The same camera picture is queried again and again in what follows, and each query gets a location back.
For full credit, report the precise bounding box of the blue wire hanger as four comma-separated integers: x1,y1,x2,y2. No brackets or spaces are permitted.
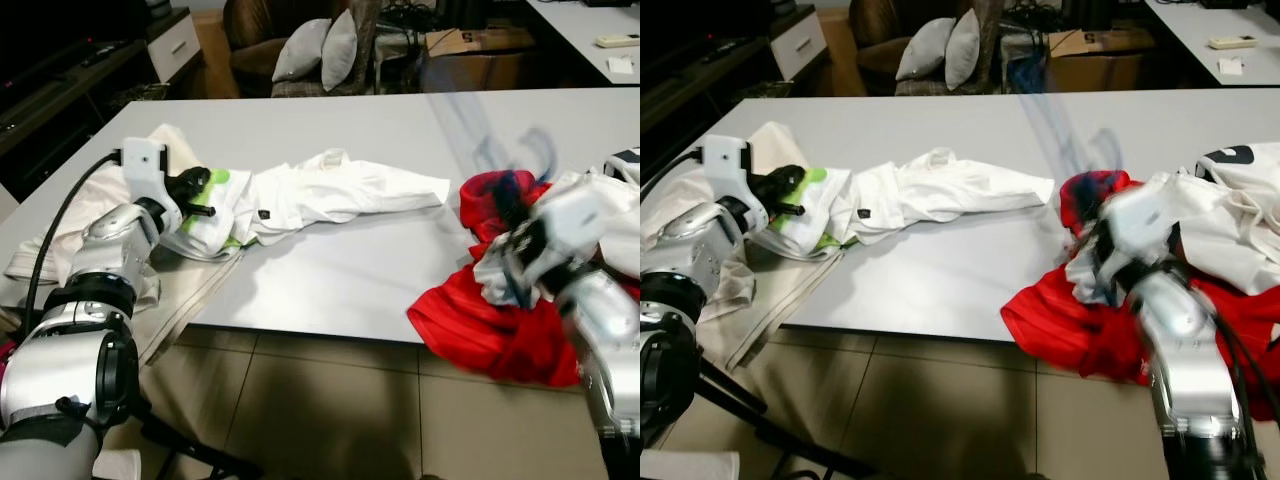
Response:
1010,55,1131,251
425,85,561,301

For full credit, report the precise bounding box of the white t-shirt colourful print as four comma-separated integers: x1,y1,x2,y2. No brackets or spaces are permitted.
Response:
840,148,1057,248
235,148,453,248

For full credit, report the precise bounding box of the bright red jersey garment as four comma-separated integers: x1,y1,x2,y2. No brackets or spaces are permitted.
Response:
405,255,586,389
1000,265,1151,386

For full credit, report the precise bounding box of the white garment black logo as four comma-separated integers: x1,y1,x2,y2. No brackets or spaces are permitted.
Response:
1065,143,1280,301
472,148,641,306

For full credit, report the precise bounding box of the cream seamed garment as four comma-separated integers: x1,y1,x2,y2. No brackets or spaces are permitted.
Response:
0,122,246,366
640,122,846,371

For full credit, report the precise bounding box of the black tv cabinet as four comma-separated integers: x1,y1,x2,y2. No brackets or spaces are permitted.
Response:
640,40,776,151
0,35,161,201

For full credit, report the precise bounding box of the white drawer cabinet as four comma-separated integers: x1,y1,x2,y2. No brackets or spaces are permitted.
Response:
770,8,829,83
145,8,201,86

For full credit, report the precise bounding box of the brown armchair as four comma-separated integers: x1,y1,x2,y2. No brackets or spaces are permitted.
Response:
220,0,386,99
848,0,1006,98

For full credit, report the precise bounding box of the long grey table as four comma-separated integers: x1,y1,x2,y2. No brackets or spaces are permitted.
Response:
0,85,641,346
640,88,1280,346

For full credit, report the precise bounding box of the grey pillow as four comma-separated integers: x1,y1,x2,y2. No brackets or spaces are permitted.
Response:
943,8,981,91
895,17,953,83
320,8,359,93
271,18,333,83

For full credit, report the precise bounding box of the brown cardboard box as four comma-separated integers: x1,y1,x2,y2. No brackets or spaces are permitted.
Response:
1045,27,1161,91
425,27,536,91

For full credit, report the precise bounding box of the white side table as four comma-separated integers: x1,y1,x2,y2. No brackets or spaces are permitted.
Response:
525,0,641,86
1145,0,1280,89

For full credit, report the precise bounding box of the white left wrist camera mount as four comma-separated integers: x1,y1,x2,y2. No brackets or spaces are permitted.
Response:
702,135,756,206
118,138,171,209

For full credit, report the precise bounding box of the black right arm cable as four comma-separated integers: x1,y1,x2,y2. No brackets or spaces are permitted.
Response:
1205,300,1271,480

